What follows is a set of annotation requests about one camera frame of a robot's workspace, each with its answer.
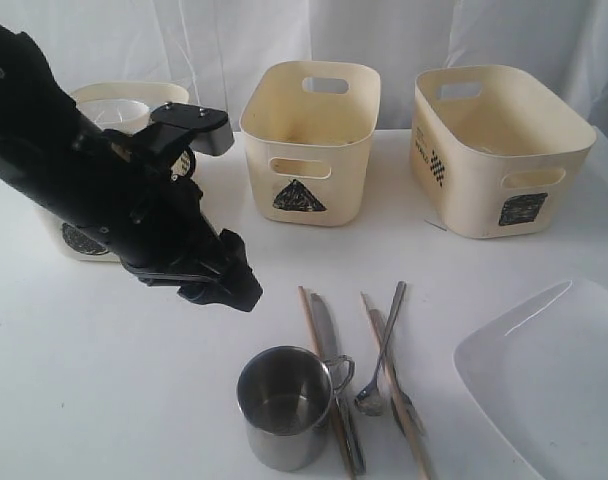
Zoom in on long stainless steel spoon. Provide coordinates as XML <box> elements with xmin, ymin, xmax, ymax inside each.
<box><xmin>354</xmin><ymin>280</ymin><xmax>407</xmax><ymax>417</ymax></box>

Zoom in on white curtain backdrop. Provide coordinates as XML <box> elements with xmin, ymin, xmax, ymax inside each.
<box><xmin>0</xmin><ymin>1</ymin><xmax>608</xmax><ymax>137</ymax></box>

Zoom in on wooden chopstick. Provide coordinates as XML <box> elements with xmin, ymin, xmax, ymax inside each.
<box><xmin>361</xmin><ymin>293</ymin><xmax>432</xmax><ymax>479</ymax></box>
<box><xmin>298</xmin><ymin>286</ymin><xmax>356</xmax><ymax>480</ymax></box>

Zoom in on white rectangular plate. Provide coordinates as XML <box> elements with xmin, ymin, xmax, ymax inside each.
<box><xmin>453</xmin><ymin>279</ymin><xmax>608</xmax><ymax>479</ymax></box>

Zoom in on steel mug with wire handle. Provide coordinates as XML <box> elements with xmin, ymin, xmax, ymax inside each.
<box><xmin>236</xmin><ymin>345</ymin><xmax>355</xmax><ymax>472</ymax></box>

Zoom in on right wooden chopstick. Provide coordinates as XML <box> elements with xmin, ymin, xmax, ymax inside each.
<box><xmin>361</xmin><ymin>293</ymin><xmax>432</xmax><ymax>479</ymax></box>

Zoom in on stainless steel fork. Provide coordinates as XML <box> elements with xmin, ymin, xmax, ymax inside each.
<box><xmin>367</xmin><ymin>309</ymin><xmax>426</xmax><ymax>436</ymax></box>

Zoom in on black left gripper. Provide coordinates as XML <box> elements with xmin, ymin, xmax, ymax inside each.
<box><xmin>0</xmin><ymin>127</ymin><xmax>263</xmax><ymax>312</ymax></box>

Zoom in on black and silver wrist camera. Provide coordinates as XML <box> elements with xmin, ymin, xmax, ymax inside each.
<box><xmin>129</xmin><ymin>102</ymin><xmax>234</xmax><ymax>172</ymax></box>

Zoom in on cream bin with square mark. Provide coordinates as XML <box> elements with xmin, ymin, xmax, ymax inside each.
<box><xmin>410</xmin><ymin>65</ymin><xmax>597</xmax><ymax>239</ymax></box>

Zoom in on cream bin with circle mark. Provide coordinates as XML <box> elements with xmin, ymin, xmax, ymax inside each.
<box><xmin>36</xmin><ymin>81</ymin><xmax>190</xmax><ymax>263</ymax></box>

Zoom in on cream bin with triangle mark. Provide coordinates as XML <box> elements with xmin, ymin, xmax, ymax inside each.
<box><xmin>239</xmin><ymin>61</ymin><xmax>381</xmax><ymax>227</ymax></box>

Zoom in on white ceramic bowl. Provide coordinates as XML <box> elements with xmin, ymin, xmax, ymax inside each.
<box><xmin>77</xmin><ymin>98</ymin><xmax>150</xmax><ymax>135</ymax></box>

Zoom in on stainless steel table knife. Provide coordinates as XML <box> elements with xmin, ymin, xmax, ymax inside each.
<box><xmin>310</xmin><ymin>293</ymin><xmax>366</xmax><ymax>479</ymax></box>

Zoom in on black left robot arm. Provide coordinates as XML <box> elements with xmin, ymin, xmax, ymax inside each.
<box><xmin>0</xmin><ymin>25</ymin><xmax>263</xmax><ymax>312</ymax></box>

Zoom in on left wooden chopstick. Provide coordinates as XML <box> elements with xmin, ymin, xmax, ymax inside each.
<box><xmin>298</xmin><ymin>286</ymin><xmax>356</xmax><ymax>480</ymax></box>

